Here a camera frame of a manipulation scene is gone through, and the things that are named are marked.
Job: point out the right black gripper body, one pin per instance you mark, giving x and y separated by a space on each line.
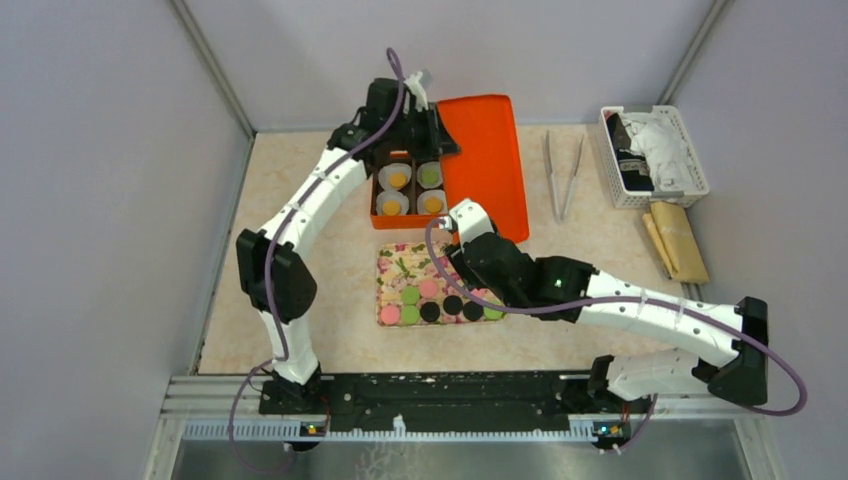
455 255

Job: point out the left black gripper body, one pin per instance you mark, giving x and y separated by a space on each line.
416 131

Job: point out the green cookie top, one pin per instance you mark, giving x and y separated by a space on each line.
430 178

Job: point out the green cookie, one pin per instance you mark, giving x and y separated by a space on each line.
430 178
490 314
410 315
410 296

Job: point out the orange cookie one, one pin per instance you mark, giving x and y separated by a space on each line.
397 180

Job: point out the orange cookie box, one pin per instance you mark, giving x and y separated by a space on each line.
412 220

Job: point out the orange cookie two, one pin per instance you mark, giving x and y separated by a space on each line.
433 205

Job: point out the orange box lid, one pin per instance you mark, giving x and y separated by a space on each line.
488 167

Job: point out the orange cookie five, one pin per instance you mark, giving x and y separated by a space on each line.
391 208

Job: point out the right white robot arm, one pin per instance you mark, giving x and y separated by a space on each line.
711 348

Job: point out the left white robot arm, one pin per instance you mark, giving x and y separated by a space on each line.
272 260

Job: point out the white paper cup two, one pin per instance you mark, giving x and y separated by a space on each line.
434 165

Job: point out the white paper cup one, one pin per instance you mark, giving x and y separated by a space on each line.
385 171

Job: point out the black cookie right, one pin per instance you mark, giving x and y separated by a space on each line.
472 312

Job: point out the black cookie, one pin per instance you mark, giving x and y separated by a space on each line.
430 312
452 305
472 312

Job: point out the green cookie bottom right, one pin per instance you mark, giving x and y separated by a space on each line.
490 314

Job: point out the black cookie middle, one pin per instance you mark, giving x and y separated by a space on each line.
452 305

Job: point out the pink cookie middle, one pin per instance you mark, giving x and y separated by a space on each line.
428 288

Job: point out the white paper cup five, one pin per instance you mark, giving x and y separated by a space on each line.
427 193

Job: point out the white paper cup four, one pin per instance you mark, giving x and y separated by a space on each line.
391 194

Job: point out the black cookie left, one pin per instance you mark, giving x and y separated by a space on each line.
430 312

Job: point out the floral tray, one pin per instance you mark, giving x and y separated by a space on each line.
408 264

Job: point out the green cookie middle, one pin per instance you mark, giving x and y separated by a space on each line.
410 296

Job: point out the green cookie bottom left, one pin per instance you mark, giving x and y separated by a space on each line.
410 315

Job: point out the pink cookie bottom left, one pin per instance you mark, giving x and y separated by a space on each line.
389 315

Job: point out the white plastic basket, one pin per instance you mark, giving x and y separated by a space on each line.
623 198

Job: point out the black item in basket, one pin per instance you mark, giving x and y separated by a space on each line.
633 167

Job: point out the tan paper bag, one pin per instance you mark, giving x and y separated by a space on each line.
670 231

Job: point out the white cloth in basket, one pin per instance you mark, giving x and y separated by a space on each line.
654 137

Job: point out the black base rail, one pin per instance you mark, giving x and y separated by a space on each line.
499 402

